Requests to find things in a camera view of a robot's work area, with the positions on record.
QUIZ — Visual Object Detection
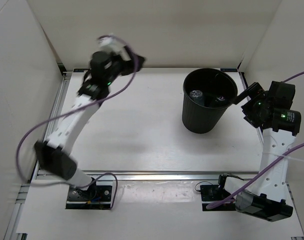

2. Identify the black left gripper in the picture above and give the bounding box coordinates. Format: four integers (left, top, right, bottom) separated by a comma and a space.
105, 45, 146, 86

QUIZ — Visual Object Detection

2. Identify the clear crushed plastic bottle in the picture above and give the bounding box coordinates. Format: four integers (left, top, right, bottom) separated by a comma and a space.
189, 89, 204, 106

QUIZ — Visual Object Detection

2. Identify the blue label plastic bottle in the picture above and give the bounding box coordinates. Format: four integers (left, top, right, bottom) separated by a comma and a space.
214, 95, 228, 105

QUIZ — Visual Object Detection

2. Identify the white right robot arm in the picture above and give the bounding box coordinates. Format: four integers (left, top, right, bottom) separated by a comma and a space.
234, 81, 301, 222

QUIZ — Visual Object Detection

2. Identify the black plastic waste bin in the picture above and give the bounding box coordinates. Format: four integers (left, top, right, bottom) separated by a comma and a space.
182, 68, 238, 134

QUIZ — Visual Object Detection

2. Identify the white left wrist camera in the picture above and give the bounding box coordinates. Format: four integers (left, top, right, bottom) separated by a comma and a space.
97, 34, 125, 55

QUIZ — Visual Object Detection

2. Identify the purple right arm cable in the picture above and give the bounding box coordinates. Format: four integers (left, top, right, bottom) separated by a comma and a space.
206, 69, 304, 210

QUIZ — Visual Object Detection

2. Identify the aluminium left frame rail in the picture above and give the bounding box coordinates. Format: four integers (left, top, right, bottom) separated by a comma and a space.
41, 71, 73, 142

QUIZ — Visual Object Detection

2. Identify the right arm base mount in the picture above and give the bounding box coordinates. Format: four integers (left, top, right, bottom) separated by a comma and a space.
194, 173, 248, 212

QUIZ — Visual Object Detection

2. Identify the aluminium front table rail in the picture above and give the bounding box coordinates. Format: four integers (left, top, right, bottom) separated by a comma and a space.
36, 170, 257, 181

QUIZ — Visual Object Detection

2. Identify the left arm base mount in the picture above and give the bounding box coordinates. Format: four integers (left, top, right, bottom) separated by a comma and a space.
65, 180, 115, 210

